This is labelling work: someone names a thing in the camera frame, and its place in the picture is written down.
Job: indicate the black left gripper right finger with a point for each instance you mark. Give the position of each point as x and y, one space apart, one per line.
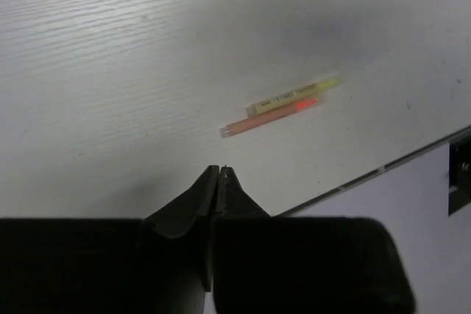
264 264

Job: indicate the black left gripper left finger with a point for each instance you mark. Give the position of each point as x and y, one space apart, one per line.
156 264

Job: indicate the yellow slim highlighter pen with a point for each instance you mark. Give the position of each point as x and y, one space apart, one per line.
298 94

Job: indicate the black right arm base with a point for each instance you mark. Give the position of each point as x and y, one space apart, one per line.
459 175

